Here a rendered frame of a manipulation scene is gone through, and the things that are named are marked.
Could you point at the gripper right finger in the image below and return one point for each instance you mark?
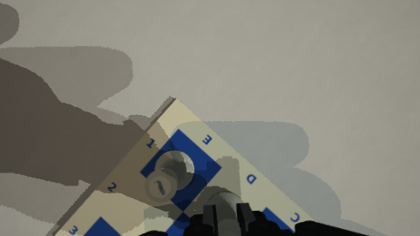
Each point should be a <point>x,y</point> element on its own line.
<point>251,221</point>

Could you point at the blue and cream chessboard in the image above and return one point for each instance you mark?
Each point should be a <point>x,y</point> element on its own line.
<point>121,207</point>

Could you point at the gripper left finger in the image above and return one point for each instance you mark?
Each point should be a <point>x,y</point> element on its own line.
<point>205,224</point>

